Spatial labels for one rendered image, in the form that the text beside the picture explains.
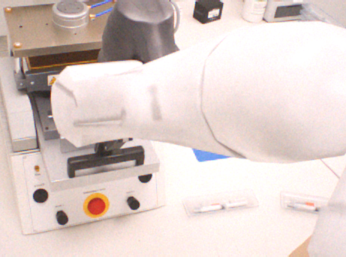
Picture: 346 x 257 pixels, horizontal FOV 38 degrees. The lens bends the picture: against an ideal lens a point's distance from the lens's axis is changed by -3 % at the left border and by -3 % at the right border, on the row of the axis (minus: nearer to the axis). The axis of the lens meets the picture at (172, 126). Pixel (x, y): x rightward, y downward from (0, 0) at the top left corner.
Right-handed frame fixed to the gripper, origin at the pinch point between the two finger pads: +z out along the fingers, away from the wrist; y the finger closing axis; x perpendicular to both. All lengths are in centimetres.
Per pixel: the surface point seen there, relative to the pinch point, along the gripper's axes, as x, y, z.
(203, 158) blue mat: 32.8, -4.7, 31.2
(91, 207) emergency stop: -1.1, 4.5, 22.9
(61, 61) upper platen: -2.8, -22.7, 4.8
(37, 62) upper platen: -7.9, -23.6, 5.1
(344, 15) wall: 164, -85, 83
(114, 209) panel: 4.3, 5.4, 25.0
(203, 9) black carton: 59, -63, 42
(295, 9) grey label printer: 95, -58, 40
